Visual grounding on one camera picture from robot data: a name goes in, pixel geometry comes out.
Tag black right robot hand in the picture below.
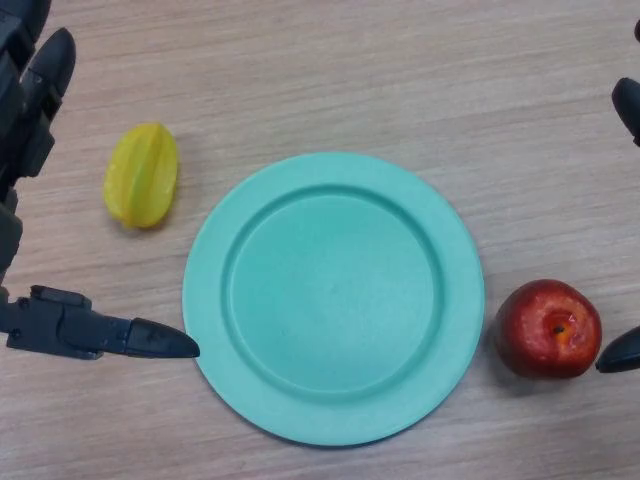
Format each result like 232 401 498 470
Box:
595 18 640 375

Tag red apple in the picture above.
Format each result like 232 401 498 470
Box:
494 278 603 379

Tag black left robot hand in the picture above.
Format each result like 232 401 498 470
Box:
0 0 201 362

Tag green round plate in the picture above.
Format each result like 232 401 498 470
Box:
182 152 486 448

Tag yellow starfruit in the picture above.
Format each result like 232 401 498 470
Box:
103 122 180 230

